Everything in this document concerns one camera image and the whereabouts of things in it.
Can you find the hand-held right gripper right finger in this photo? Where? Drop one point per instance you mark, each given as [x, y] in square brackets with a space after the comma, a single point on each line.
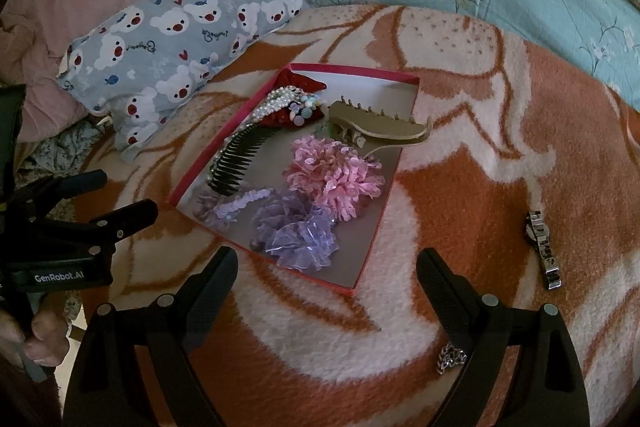
[435, 279]

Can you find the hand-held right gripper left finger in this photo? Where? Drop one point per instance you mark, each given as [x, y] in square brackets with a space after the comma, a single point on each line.
[220, 279]

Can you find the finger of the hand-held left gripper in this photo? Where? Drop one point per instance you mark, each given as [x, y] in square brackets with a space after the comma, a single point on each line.
[92, 178]
[135, 213]

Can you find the olive claw hair clip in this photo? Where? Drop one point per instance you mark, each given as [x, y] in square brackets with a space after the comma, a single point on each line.
[385, 132]

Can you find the pearl hair clip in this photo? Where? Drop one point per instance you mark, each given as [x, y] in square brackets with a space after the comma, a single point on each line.
[272, 104]

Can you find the white box with pink rim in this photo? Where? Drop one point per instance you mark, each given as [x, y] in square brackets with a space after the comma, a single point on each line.
[380, 92]

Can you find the red bow hair clip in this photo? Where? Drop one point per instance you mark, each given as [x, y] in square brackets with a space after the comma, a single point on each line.
[305, 82]

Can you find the person's left hand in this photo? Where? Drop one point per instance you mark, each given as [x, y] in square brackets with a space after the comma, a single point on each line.
[50, 337]

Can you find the grey floral cloth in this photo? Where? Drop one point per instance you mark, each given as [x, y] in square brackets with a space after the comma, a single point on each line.
[65, 142]

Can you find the lilac beaded hair clip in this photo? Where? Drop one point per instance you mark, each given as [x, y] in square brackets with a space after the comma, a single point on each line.
[232, 207]

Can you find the purple organza scrunchie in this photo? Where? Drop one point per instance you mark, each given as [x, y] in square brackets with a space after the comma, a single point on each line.
[295, 227]

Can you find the orange and white blanket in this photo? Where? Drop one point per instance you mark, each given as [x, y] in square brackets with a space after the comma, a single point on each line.
[450, 187]

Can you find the black hair comb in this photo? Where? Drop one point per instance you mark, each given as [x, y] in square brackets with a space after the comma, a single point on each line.
[235, 162]

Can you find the silver wristwatch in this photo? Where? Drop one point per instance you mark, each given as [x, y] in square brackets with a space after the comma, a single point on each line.
[542, 247]

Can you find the pink flower scrunchie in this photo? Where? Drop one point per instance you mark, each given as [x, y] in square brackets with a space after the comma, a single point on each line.
[330, 182]

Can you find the bear print pillow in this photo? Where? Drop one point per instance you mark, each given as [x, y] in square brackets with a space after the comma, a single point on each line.
[175, 32]

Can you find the colourful beaded hair clip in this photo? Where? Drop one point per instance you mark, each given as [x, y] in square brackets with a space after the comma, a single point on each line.
[302, 112]

